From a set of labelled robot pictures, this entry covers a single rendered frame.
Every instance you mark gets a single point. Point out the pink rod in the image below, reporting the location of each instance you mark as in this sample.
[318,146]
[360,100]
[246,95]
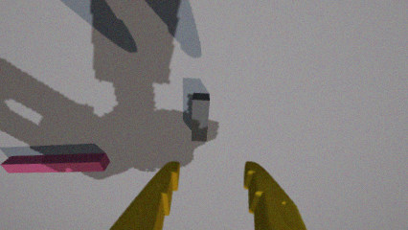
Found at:
[57,163]

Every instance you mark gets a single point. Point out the grey rectangular block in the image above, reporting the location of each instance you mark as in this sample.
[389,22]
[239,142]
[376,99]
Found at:
[200,116]

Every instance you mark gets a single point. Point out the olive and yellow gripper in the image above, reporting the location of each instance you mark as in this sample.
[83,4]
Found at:
[273,209]

